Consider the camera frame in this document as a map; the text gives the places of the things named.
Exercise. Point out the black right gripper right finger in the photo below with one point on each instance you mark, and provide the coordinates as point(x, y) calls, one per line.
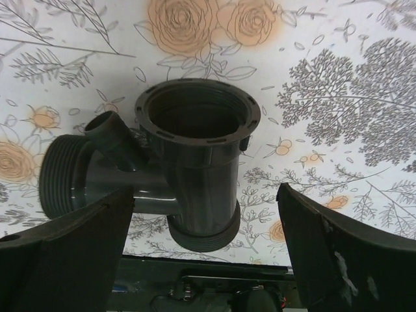
point(341, 264)

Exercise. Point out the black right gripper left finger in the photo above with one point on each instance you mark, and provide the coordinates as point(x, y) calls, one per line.
point(69, 263)

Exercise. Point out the grey tee pipe fitting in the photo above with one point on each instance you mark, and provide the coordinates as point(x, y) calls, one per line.
point(185, 167)

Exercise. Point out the floral table mat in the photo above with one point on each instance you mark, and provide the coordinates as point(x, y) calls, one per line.
point(335, 81)

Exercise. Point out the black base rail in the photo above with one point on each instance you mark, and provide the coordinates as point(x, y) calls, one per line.
point(163, 284)

